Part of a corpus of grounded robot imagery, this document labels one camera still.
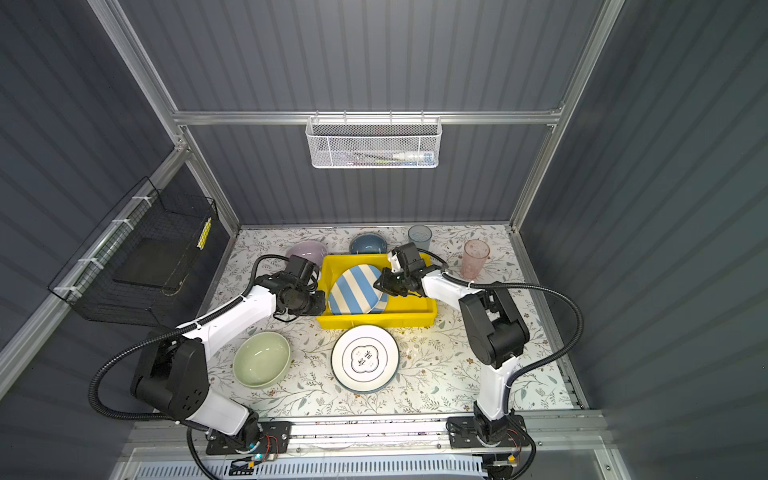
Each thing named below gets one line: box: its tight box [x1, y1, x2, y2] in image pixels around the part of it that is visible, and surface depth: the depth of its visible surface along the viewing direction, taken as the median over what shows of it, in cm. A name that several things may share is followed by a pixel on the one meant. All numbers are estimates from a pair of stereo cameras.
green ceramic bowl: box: [233, 332, 291, 390], surface depth 85 cm
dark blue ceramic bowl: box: [349, 232, 388, 255], surface depth 112 cm
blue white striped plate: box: [329, 264, 389, 315], surface depth 98 cm
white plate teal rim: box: [330, 325, 401, 393], surface depth 86 cm
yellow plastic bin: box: [315, 253, 438, 329], surface depth 95 cm
